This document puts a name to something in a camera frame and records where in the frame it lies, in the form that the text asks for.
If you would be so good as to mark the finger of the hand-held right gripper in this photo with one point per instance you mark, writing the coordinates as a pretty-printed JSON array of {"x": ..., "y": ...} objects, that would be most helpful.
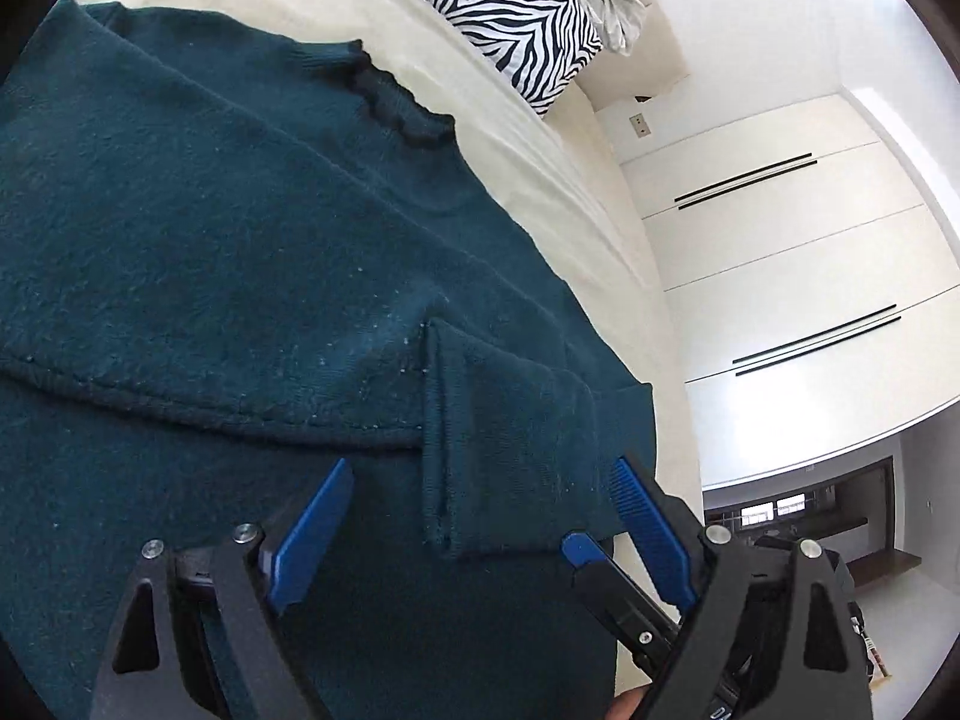
[{"x": 579, "y": 549}]

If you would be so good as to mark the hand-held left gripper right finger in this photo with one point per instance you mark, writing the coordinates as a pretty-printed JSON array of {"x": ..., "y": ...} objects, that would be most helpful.
[{"x": 652, "y": 525}]

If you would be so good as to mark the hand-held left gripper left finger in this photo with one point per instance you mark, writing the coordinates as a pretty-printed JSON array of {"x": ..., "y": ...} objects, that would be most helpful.
[{"x": 315, "y": 532}]

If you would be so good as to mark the dark green knit sweater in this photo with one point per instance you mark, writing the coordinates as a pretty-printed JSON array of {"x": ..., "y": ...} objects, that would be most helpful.
[{"x": 225, "y": 240}]

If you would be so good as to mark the person's right hand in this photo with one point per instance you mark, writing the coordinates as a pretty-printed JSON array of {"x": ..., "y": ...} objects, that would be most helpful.
[{"x": 628, "y": 706}]

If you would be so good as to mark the barred window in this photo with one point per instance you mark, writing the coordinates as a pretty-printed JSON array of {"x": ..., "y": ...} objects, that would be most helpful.
[{"x": 772, "y": 511}]

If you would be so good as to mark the wooden counter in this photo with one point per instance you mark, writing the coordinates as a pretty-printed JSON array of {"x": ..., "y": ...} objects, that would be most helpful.
[{"x": 889, "y": 564}]

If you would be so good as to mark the white wardrobe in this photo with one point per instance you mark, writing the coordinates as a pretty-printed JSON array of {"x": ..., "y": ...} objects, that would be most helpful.
[{"x": 787, "y": 262}]

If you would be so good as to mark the bed with beige sheet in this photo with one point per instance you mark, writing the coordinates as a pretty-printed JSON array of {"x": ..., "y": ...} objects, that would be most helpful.
[{"x": 525, "y": 150}]

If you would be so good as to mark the beige padded headboard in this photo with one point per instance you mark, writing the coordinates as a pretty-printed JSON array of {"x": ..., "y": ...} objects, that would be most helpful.
[{"x": 660, "y": 52}]

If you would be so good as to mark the zebra print pillow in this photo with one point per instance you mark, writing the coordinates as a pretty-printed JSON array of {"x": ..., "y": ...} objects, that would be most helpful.
[{"x": 510, "y": 15}]

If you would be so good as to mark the beige wall socket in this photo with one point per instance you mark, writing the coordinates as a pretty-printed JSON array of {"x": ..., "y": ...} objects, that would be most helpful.
[{"x": 638, "y": 124}]

